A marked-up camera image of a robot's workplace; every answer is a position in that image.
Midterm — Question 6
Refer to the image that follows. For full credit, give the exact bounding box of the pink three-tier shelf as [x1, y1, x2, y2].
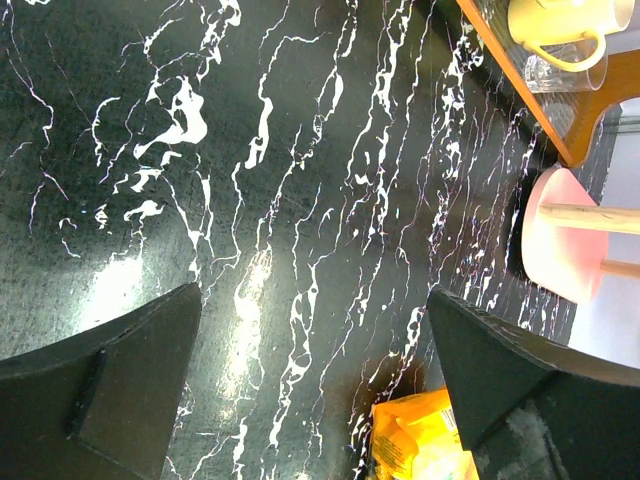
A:
[521, 168, 639, 304]

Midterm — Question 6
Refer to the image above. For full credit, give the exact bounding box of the orange candy bag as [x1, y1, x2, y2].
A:
[366, 388, 479, 480]

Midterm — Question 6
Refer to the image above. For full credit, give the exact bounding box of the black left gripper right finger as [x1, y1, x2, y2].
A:
[427, 286, 639, 479]

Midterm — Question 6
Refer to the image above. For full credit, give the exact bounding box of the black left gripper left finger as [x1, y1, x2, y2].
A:
[1, 283, 202, 479]

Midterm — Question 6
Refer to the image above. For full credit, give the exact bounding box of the brown wooden cup rack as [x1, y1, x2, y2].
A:
[455, 0, 640, 169]

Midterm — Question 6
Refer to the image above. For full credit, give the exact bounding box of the clear glass bottom shelf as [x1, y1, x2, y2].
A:
[522, 55, 608, 94]

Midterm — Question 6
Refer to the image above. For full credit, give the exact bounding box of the cream yellow mug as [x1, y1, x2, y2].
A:
[507, 0, 635, 73]

